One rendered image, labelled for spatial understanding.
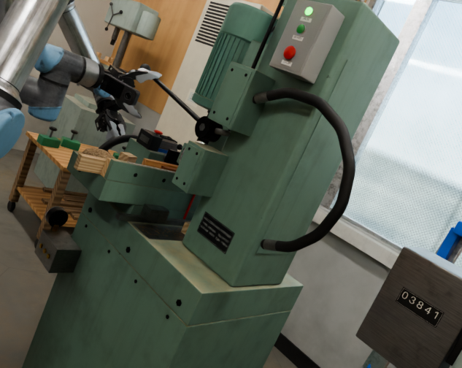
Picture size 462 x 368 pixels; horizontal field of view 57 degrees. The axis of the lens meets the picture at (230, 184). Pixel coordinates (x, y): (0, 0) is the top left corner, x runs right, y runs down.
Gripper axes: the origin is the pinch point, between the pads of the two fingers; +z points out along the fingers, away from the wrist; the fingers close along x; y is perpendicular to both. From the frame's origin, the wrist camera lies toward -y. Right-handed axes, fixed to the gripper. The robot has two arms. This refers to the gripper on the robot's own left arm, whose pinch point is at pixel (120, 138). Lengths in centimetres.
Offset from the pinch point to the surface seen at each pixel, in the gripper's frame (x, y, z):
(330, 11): 15, -87, 38
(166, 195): 8.3, -20.1, 40.2
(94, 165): 32, -22, 35
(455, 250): -63, -66, 82
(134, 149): 6.3, -11.7, 15.8
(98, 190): 29, -17, 40
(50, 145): -26, 85, -70
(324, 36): 13, -83, 41
